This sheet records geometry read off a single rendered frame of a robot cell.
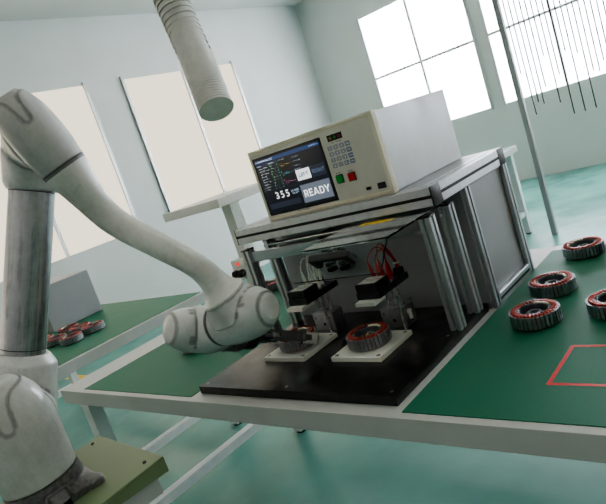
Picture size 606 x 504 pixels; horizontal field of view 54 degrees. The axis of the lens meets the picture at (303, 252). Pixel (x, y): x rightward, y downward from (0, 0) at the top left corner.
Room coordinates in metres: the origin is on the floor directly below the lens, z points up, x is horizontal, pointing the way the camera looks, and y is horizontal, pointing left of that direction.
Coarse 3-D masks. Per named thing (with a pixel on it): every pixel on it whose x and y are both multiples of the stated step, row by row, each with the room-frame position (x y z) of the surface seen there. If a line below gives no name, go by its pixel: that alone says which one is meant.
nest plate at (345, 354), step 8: (392, 336) 1.39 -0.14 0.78; (400, 336) 1.37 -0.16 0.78; (408, 336) 1.38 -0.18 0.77; (392, 344) 1.34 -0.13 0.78; (400, 344) 1.35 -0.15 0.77; (344, 352) 1.39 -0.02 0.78; (352, 352) 1.37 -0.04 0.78; (360, 352) 1.35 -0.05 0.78; (368, 352) 1.34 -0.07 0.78; (376, 352) 1.32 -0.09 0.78; (384, 352) 1.30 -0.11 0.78; (336, 360) 1.38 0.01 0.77; (344, 360) 1.36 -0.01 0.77; (352, 360) 1.34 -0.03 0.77; (360, 360) 1.33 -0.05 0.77; (368, 360) 1.31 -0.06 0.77; (376, 360) 1.29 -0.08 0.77
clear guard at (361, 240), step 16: (432, 208) 1.32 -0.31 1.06; (352, 224) 1.48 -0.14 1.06; (384, 224) 1.32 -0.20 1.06; (400, 224) 1.26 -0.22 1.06; (336, 240) 1.32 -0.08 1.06; (352, 240) 1.26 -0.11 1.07; (368, 240) 1.20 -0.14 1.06; (384, 240) 1.17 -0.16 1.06; (304, 256) 1.32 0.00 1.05; (368, 256) 1.18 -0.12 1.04; (384, 256) 1.16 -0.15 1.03; (304, 272) 1.29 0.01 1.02; (320, 272) 1.25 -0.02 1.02; (336, 272) 1.22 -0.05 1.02; (352, 272) 1.19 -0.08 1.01; (368, 272) 1.16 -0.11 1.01
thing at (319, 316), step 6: (336, 306) 1.66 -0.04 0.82; (318, 312) 1.66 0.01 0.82; (330, 312) 1.62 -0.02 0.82; (336, 312) 1.63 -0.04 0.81; (342, 312) 1.65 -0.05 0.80; (318, 318) 1.66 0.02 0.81; (324, 318) 1.64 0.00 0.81; (330, 318) 1.62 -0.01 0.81; (336, 318) 1.63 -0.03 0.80; (342, 318) 1.65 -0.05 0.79; (318, 324) 1.66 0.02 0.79; (324, 324) 1.64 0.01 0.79; (336, 324) 1.62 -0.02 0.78; (342, 324) 1.64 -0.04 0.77
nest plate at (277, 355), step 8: (320, 336) 1.57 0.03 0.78; (328, 336) 1.55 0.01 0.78; (336, 336) 1.55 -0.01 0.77; (320, 344) 1.51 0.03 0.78; (272, 352) 1.57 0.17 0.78; (280, 352) 1.55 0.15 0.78; (296, 352) 1.51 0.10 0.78; (304, 352) 1.49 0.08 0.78; (312, 352) 1.48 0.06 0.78; (272, 360) 1.53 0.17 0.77; (280, 360) 1.51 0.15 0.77; (288, 360) 1.49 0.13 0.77; (296, 360) 1.47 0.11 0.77; (304, 360) 1.45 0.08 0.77
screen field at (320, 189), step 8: (304, 184) 1.59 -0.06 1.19; (312, 184) 1.57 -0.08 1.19; (320, 184) 1.56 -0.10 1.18; (328, 184) 1.54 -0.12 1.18; (304, 192) 1.60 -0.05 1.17; (312, 192) 1.58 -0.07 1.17; (320, 192) 1.56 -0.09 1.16; (328, 192) 1.54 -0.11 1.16; (304, 200) 1.60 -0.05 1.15; (312, 200) 1.59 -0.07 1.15
